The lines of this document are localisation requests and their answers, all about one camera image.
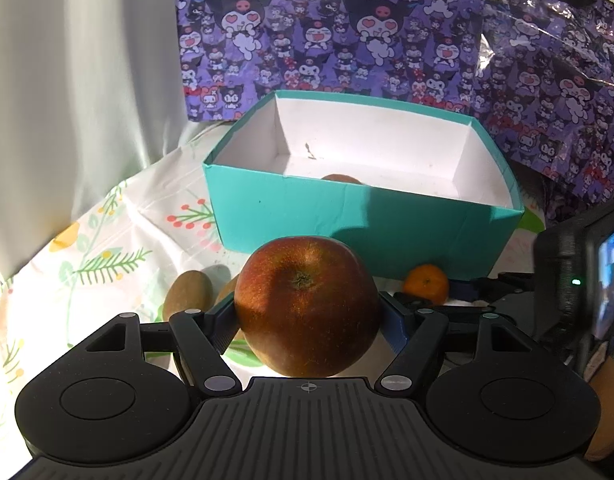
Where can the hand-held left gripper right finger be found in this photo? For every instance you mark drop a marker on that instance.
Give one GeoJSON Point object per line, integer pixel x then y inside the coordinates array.
{"type": "Point", "coordinates": [394, 327]}

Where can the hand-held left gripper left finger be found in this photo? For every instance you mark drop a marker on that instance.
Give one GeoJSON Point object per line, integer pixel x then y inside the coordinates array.
{"type": "Point", "coordinates": [224, 322]}

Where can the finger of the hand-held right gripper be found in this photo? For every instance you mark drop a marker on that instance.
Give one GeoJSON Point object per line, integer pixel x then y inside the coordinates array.
{"type": "Point", "coordinates": [487, 287]}

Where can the brown kiwi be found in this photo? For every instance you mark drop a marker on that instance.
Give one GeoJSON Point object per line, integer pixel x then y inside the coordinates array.
{"type": "Point", "coordinates": [184, 295]}
{"type": "Point", "coordinates": [229, 290]}

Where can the orange tangerine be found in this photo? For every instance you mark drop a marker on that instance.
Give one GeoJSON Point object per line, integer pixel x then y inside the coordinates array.
{"type": "Point", "coordinates": [427, 285]}

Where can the red apple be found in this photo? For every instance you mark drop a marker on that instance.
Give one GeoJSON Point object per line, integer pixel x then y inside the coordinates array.
{"type": "Point", "coordinates": [342, 179]}
{"type": "Point", "coordinates": [307, 310]}

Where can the teal cardboard box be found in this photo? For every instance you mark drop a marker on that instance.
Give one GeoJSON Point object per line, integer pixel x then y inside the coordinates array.
{"type": "Point", "coordinates": [287, 210]}

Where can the person's right hand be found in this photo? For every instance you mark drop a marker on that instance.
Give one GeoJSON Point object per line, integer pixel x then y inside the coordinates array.
{"type": "Point", "coordinates": [609, 410]}

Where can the crinkled purple cartoon print bag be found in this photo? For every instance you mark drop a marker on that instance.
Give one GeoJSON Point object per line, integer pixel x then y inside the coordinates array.
{"type": "Point", "coordinates": [552, 85]}

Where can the white curtain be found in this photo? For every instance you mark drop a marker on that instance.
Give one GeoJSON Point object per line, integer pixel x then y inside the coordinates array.
{"type": "Point", "coordinates": [87, 85]}

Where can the purple cartoon print sheet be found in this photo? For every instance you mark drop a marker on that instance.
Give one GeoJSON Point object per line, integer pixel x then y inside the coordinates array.
{"type": "Point", "coordinates": [337, 35]}

